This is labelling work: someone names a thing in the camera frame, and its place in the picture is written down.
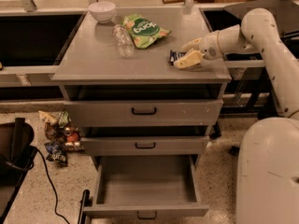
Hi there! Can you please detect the black cable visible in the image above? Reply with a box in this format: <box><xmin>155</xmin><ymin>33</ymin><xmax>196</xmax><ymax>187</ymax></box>
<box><xmin>0</xmin><ymin>147</ymin><xmax>71</xmax><ymax>224</ymax></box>

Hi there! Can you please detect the black office chair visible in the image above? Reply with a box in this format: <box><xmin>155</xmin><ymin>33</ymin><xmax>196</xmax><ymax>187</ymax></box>
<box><xmin>224</xmin><ymin>0</ymin><xmax>299</xmax><ymax>37</ymax></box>

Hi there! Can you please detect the grey middle drawer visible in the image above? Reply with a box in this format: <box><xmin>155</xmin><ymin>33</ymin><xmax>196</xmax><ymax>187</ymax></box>
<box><xmin>81</xmin><ymin>136</ymin><xmax>208</xmax><ymax>156</ymax></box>

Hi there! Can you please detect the grey top drawer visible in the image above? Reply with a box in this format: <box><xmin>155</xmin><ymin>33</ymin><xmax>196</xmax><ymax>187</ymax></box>
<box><xmin>64</xmin><ymin>100</ymin><xmax>222</xmax><ymax>127</ymax></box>

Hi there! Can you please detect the white ceramic bowl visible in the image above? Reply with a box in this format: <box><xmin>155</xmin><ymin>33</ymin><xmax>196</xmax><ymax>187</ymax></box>
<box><xmin>88</xmin><ymin>2</ymin><xmax>116</xmax><ymax>23</ymax></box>

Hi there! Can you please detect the clear plastic bottle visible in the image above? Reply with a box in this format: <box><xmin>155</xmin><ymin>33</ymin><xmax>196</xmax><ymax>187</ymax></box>
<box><xmin>112</xmin><ymin>24</ymin><xmax>135</xmax><ymax>58</ymax></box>

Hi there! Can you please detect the grey drawer cabinet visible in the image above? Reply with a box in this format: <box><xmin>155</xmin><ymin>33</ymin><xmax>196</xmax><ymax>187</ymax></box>
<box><xmin>53</xmin><ymin>7</ymin><xmax>231</xmax><ymax>224</ymax></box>

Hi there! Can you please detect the grey drawer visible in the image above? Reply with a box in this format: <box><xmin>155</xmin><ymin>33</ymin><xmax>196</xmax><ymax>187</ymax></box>
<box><xmin>64</xmin><ymin>100</ymin><xmax>222</xmax><ymax>127</ymax></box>
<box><xmin>83</xmin><ymin>155</ymin><xmax>208</xmax><ymax>219</ymax></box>
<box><xmin>81</xmin><ymin>136</ymin><xmax>208</xmax><ymax>156</ymax></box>

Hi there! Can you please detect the dark blue rxbar wrapper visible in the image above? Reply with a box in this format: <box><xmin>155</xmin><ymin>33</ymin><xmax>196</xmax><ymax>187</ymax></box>
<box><xmin>168</xmin><ymin>50</ymin><xmax>186</xmax><ymax>65</ymax></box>

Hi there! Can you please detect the grey bottom drawer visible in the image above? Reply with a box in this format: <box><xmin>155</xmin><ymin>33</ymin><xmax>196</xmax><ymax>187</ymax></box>
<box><xmin>83</xmin><ymin>155</ymin><xmax>208</xmax><ymax>219</ymax></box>

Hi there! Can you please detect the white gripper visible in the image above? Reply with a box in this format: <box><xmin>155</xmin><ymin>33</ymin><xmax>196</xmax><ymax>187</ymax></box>
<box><xmin>173</xmin><ymin>31</ymin><xmax>223</xmax><ymax>69</ymax></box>

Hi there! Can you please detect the wooden stick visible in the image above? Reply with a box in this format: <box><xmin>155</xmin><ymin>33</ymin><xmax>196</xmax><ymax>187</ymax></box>
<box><xmin>162</xmin><ymin>0</ymin><xmax>185</xmax><ymax>4</ymax></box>

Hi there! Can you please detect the green snack bag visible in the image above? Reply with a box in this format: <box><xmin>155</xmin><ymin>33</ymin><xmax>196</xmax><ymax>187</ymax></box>
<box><xmin>122</xmin><ymin>14</ymin><xmax>171</xmax><ymax>49</ymax></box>

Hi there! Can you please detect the black caster wheel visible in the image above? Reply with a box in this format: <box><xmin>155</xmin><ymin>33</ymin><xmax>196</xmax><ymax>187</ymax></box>
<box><xmin>210</xmin><ymin>122</ymin><xmax>221</xmax><ymax>140</ymax></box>

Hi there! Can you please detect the pile of snack packages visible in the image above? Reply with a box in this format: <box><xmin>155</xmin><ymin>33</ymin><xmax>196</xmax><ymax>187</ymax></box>
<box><xmin>38</xmin><ymin>110</ymin><xmax>84</xmax><ymax>165</ymax></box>

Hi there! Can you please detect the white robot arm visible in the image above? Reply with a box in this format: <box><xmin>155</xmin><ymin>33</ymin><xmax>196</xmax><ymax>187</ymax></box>
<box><xmin>172</xmin><ymin>8</ymin><xmax>299</xmax><ymax>224</ymax></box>

